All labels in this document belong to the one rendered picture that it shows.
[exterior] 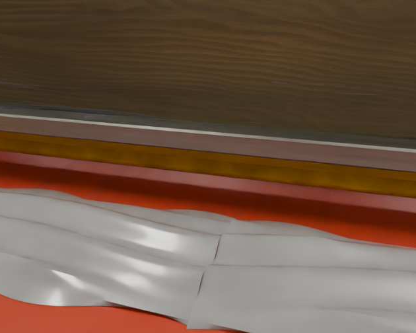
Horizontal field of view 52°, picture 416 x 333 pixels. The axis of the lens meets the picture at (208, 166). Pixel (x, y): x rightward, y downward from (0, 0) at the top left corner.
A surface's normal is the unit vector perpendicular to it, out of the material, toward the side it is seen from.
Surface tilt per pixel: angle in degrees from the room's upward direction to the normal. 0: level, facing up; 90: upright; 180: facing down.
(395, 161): 90
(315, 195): 0
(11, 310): 0
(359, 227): 0
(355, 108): 90
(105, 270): 24
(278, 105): 90
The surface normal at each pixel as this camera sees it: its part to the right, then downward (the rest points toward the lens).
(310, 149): -0.29, 0.40
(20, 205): -0.16, -0.54
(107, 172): -0.02, -0.91
